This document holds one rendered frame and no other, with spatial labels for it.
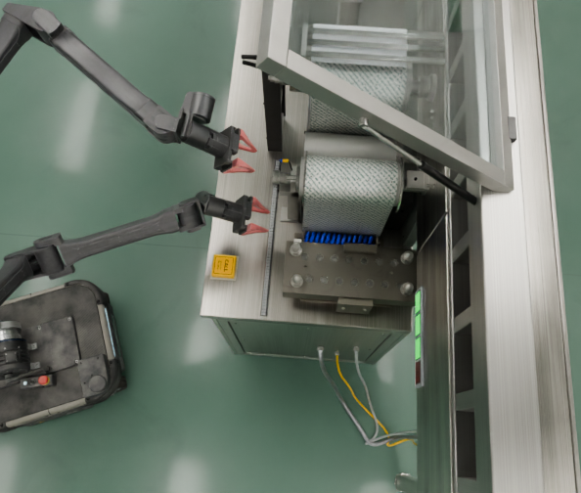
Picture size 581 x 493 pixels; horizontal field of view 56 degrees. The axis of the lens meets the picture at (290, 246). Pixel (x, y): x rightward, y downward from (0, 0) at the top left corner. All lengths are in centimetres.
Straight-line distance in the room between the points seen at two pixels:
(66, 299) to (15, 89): 139
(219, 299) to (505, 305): 98
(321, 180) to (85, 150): 193
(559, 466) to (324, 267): 79
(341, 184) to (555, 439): 74
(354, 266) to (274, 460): 120
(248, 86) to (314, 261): 75
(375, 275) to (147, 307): 140
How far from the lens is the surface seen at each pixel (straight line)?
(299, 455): 257
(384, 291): 162
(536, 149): 142
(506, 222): 106
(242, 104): 202
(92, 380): 240
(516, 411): 99
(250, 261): 176
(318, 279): 161
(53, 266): 157
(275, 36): 77
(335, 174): 142
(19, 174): 321
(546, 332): 127
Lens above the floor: 257
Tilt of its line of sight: 71 degrees down
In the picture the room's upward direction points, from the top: straight up
